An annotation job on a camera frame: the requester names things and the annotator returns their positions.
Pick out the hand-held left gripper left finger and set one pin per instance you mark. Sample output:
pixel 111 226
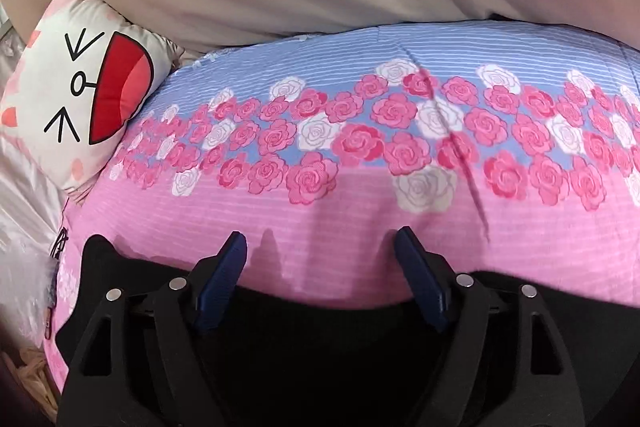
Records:
pixel 226 272

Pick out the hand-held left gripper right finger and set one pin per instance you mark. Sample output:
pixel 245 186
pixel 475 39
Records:
pixel 419 272

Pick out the black pants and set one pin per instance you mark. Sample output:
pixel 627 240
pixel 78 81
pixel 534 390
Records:
pixel 325 357

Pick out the pink rose print bedsheet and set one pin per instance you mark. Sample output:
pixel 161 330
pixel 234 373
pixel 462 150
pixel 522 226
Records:
pixel 350 217

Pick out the shiny beige cloth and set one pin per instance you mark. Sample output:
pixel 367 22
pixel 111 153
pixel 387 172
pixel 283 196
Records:
pixel 25 207

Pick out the cartoon face pillow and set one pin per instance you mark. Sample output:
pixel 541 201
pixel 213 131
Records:
pixel 50 72

